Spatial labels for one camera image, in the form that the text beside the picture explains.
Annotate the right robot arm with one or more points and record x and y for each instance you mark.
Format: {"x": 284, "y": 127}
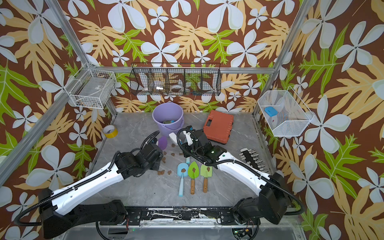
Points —
{"x": 272, "y": 202}

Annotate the purple plastic bucket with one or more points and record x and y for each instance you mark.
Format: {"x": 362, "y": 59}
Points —
{"x": 169, "y": 117}

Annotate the black wire basket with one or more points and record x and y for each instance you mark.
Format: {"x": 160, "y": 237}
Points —
{"x": 179, "y": 79}

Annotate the white wire basket left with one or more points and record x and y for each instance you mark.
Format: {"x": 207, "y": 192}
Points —
{"x": 91, "y": 87}

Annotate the white brush blue handle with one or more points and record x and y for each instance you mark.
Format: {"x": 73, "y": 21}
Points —
{"x": 173, "y": 138}

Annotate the white wire basket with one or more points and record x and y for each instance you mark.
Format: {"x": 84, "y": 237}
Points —
{"x": 293, "y": 117}
{"x": 91, "y": 87}

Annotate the blue object in basket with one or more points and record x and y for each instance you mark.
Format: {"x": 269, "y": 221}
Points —
{"x": 271, "y": 111}

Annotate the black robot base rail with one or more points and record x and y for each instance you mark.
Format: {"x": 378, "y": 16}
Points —
{"x": 196, "y": 216}

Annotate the white wire basket right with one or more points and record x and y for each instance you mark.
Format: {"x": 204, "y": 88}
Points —
{"x": 293, "y": 117}

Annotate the black socket bit rack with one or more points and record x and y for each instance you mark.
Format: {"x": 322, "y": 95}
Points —
{"x": 253, "y": 159}

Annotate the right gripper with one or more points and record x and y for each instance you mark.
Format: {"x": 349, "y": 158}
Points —
{"x": 186, "y": 150}

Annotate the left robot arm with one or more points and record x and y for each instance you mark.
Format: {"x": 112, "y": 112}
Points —
{"x": 60, "y": 210}

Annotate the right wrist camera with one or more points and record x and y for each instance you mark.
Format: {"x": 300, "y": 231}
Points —
{"x": 188, "y": 138}

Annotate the red plastic tool case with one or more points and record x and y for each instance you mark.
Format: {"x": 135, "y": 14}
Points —
{"x": 218, "y": 127}

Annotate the green square trowel right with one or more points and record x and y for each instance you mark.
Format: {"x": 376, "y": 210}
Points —
{"x": 206, "y": 172}

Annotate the light blue round trowel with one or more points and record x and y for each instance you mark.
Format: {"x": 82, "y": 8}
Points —
{"x": 182, "y": 172}

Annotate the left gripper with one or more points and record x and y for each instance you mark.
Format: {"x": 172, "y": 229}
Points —
{"x": 156, "y": 167}

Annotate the green pointed trowel wooden handle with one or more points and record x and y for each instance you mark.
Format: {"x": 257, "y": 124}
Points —
{"x": 193, "y": 173}

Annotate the purple trowel pink handle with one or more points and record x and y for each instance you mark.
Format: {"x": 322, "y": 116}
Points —
{"x": 162, "y": 143}

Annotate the yellow tape roll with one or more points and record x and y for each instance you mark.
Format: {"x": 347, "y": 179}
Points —
{"x": 110, "y": 131}

